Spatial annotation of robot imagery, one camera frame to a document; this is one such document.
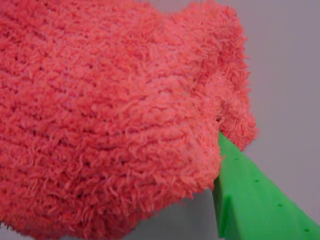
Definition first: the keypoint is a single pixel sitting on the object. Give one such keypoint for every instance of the pink fuzzy cloth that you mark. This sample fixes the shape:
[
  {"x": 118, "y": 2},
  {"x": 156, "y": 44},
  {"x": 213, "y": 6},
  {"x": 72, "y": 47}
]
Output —
[{"x": 112, "y": 112}]

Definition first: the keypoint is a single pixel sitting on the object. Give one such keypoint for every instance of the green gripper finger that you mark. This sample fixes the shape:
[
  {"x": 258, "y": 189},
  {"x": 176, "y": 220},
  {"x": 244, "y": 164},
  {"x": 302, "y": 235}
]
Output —
[{"x": 250, "y": 200}]

